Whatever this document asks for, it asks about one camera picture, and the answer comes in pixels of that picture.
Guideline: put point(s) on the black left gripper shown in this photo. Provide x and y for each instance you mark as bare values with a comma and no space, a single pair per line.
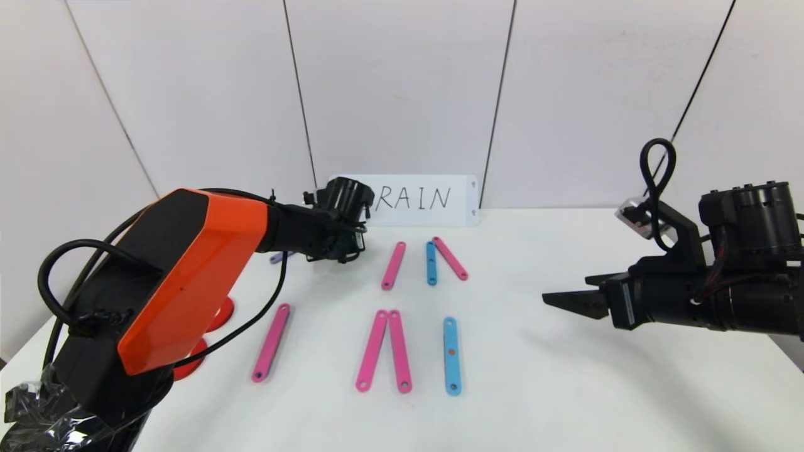
336,245

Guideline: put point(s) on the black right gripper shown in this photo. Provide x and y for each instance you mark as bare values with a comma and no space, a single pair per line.
620,302

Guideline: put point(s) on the pink bar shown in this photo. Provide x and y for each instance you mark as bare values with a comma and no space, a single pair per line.
399,351
271,343
394,265
450,258
372,349

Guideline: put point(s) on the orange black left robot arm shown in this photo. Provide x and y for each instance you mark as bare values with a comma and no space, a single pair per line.
188,270

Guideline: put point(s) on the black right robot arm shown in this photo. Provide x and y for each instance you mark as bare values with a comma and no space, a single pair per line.
760,307

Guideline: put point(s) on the white BRAIN sign card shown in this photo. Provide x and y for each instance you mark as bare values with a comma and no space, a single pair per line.
461,201

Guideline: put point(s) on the short purple flat bar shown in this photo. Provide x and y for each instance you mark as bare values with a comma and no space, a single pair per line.
279,258

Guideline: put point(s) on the blue flat bar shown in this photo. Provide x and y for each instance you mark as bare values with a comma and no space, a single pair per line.
451,370
431,263

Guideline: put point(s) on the red curved piece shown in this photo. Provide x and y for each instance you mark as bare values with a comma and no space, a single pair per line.
225,314
191,367

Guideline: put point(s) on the black plastic wrap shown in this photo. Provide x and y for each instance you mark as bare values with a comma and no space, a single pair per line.
38,420

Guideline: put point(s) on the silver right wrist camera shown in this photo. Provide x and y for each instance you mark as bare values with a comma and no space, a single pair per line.
631,216

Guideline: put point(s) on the black right camera bracket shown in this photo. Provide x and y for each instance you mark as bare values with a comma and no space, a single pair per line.
681,238

